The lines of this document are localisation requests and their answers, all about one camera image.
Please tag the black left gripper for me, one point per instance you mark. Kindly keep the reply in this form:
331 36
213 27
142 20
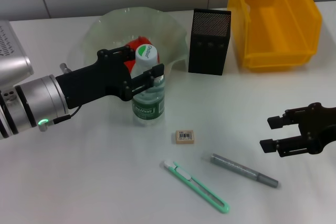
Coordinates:
99 79

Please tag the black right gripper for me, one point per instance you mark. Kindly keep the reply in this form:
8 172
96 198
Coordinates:
323 129

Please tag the orange fruit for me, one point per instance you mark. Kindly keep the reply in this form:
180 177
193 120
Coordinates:
136 42

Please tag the clear green-label water bottle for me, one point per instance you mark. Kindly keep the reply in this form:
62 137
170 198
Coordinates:
147 113

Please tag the green utility knife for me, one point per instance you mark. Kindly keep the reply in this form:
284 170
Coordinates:
194 182

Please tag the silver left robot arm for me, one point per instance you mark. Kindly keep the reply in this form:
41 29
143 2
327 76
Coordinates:
34 100

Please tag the green glass fruit bowl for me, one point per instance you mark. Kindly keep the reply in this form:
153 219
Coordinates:
170 37

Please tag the grey marker pen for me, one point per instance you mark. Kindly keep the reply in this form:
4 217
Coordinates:
249 172

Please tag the black mesh trash can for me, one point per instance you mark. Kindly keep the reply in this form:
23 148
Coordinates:
207 51

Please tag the beige eraser with barcode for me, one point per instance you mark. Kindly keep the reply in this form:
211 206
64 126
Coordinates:
184 137

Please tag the yellow plastic storage bin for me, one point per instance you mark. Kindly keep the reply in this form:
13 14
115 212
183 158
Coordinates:
275 24

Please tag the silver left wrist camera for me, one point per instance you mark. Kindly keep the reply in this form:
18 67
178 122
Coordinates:
13 58

